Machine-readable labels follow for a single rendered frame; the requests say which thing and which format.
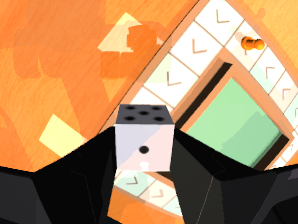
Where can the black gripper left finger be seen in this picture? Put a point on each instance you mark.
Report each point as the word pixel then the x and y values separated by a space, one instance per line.
pixel 75 189

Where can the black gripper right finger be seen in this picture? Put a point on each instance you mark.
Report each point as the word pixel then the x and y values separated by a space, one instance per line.
pixel 214 189

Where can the orange game pawn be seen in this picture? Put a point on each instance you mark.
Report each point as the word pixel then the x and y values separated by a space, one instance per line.
pixel 250 43

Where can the white die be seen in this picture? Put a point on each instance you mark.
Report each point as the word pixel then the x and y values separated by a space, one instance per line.
pixel 144 137

